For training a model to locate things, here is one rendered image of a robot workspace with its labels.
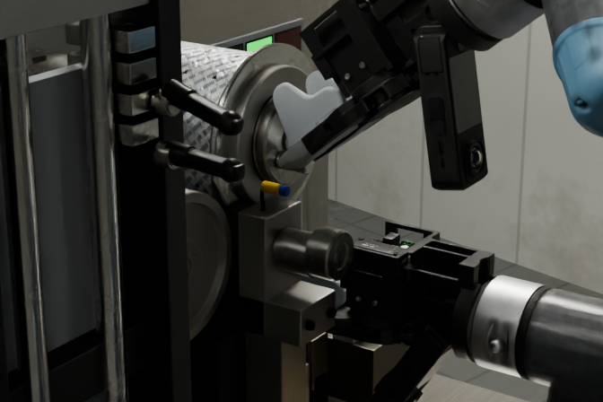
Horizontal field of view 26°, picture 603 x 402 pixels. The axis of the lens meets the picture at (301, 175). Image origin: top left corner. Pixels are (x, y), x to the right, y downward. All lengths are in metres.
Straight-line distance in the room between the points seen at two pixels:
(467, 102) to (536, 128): 3.03
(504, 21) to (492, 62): 3.14
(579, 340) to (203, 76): 0.35
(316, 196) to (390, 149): 2.33
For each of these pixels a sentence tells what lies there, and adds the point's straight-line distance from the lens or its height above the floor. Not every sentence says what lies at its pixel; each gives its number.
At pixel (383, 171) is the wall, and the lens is 4.41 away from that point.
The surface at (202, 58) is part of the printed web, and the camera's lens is 1.05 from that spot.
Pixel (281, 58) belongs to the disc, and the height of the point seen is 1.31.
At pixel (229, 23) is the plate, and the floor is 1.24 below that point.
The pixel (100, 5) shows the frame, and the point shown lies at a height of 1.42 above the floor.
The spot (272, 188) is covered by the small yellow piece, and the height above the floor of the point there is 1.23.
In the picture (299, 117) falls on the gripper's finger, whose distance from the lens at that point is 0.97.
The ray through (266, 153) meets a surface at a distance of 1.01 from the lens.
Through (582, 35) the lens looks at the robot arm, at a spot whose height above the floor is 1.39.
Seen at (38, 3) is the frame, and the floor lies 1.43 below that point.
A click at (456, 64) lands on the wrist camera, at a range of 0.91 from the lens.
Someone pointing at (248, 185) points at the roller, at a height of 1.22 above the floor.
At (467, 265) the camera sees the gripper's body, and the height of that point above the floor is 1.16.
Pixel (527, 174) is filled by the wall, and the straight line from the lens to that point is 4.01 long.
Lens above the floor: 1.55
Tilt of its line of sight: 19 degrees down
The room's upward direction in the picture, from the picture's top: straight up
